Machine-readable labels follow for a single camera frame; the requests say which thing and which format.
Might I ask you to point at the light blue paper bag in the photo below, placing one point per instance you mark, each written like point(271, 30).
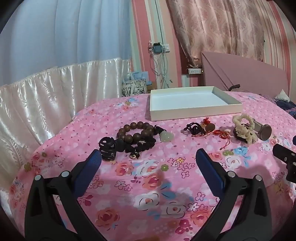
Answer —
point(140, 76)

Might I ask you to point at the white shallow cardboard box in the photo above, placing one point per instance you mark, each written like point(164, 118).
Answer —
point(189, 100)

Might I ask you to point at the floral tote bag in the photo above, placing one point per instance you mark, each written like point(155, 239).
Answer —
point(134, 89)

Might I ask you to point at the pink patterned curtain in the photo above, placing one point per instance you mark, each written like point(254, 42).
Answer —
point(219, 30)

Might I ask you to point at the wall outlet with blue charger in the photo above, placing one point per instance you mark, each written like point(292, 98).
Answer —
point(158, 48)

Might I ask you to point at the pink headboard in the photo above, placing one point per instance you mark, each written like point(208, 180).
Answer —
point(249, 74)

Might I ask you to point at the white crumpled cloth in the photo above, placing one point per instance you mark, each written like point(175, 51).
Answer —
point(282, 96)

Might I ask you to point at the brown cardboard box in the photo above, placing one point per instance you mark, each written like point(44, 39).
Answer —
point(152, 87)

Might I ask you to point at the purple dotted cloth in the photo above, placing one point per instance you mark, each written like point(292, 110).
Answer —
point(284, 105)

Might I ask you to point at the white power strip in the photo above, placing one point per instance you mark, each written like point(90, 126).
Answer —
point(194, 71)

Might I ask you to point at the jade heart pendant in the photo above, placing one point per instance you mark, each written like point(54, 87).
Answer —
point(167, 136)

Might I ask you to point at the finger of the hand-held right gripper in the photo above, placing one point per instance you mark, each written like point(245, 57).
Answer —
point(283, 153)

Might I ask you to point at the white satin curtain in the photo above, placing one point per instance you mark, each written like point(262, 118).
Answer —
point(46, 99)

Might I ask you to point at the black scrunchie with silver bell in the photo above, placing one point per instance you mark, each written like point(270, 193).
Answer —
point(144, 143)

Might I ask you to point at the pink floral bedsheet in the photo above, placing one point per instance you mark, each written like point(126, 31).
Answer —
point(143, 185)

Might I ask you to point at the pale blue sheer curtain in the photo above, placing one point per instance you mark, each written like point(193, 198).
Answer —
point(64, 32)

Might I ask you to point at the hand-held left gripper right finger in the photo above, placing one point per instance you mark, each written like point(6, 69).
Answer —
point(208, 168)

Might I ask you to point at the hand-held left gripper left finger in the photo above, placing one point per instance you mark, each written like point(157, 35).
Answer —
point(92, 163)

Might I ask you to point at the red knot charm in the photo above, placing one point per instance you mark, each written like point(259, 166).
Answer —
point(208, 127)

